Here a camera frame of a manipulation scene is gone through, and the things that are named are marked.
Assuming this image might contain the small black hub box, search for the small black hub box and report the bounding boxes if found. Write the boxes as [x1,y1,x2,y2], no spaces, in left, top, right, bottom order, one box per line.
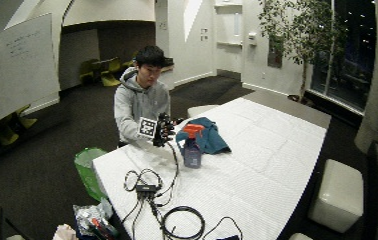
[135,183,159,193]

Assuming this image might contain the yellow-green chair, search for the yellow-green chair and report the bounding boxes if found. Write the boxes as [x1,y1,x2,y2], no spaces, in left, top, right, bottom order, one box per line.
[0,104,39,148]
[99,57,124,88]

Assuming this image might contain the the person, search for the the person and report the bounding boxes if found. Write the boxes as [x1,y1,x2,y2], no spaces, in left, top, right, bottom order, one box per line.
[114,45,176,149]

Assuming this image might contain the clear plastic bag of items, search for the clear plastic bag of items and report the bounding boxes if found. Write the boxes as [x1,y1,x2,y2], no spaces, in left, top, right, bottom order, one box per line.
[72,198,120,240]

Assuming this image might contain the white door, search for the white door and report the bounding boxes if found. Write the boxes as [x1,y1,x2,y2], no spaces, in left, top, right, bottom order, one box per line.
[215,0,245,75]

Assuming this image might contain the white marker cube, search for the white marker cube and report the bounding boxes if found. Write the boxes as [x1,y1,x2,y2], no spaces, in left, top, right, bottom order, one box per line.
[138,116,159,139]

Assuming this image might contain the purple spray bottle orange trigger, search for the purple spray bottle orange trigger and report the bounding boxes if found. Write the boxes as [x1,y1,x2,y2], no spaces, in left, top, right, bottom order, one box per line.
[182,123,207,169]

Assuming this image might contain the coiled black cable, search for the coiled black cable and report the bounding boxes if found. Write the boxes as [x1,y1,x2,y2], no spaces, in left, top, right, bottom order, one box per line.
[160,205,208,240]

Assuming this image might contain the indoor potted tree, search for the indoor potted tree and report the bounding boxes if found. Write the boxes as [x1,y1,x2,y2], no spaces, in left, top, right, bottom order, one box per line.
[257,0,351,105]

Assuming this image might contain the white cube stool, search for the white cube stool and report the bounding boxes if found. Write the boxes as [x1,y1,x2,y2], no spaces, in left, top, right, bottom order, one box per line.
[187,104,221,119]
[308,158,365,234]

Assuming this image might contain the white whiteboard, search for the white whiteboard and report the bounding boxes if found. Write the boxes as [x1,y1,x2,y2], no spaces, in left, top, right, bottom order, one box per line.
[0,12,62,134]

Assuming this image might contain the teal cloth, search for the teal cloth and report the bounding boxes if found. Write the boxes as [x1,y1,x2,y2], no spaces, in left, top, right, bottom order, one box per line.
[175,116,233,155]

